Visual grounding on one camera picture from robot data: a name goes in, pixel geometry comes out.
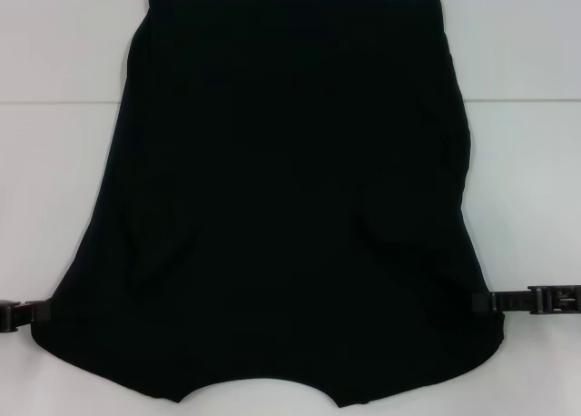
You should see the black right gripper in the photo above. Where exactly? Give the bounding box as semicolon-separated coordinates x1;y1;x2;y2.
471;285;581;316

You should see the black t-shirt white print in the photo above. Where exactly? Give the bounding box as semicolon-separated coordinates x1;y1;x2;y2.
32;0;506;397

